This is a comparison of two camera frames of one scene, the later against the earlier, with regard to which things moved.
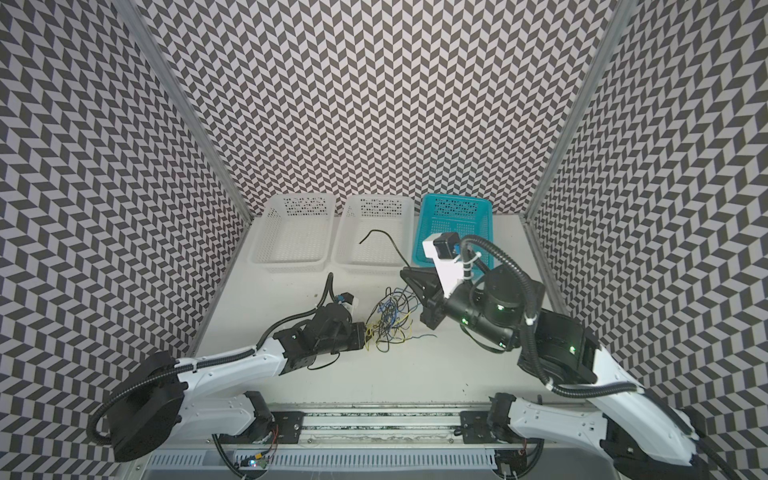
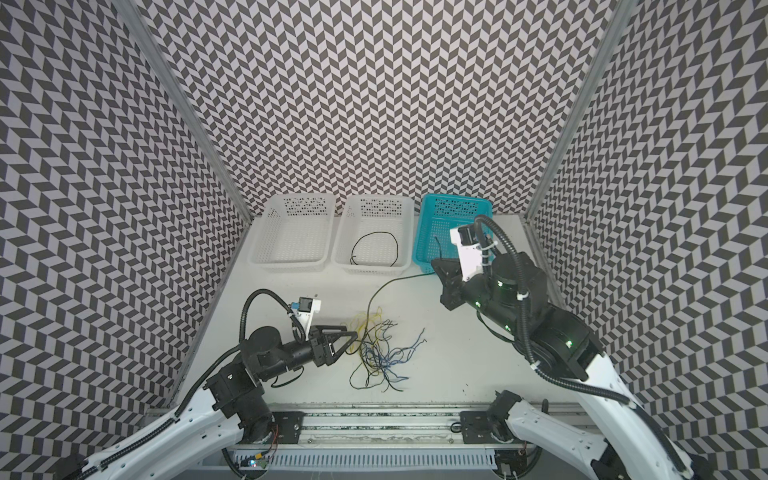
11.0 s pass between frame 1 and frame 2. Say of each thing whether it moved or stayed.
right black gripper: moved
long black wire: moved
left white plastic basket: stayed
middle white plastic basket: stayed
